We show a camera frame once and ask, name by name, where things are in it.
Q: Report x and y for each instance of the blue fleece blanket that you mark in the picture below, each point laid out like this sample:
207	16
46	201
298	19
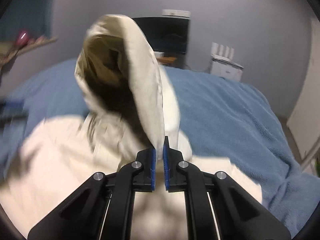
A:
221	118

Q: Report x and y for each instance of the white wardrobe with drawers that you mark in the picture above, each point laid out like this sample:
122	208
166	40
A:
304	120

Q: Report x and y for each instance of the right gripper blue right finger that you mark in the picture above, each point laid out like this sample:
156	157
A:
217	207

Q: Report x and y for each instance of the cream hooded jacket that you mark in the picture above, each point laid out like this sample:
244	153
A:
132	107

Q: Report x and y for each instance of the pink round object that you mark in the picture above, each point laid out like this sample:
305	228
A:
23	38

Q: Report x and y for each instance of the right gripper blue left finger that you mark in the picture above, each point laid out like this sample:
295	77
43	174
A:
102	206

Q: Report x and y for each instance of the white box above television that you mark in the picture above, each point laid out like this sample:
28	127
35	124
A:
176	13

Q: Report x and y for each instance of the black wall television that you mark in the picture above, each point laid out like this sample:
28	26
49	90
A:
165	34

